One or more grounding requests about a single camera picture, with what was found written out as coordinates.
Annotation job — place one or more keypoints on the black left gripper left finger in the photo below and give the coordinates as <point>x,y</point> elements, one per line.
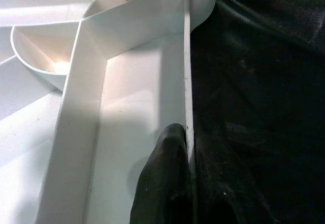
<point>165,178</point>

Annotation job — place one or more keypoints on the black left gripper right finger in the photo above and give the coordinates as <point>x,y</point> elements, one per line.
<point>228,188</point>

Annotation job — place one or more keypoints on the white plastic table top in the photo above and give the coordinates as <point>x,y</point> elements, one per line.
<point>89,107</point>

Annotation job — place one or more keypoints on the black plastic sheet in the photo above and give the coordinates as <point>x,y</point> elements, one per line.
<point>266,69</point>

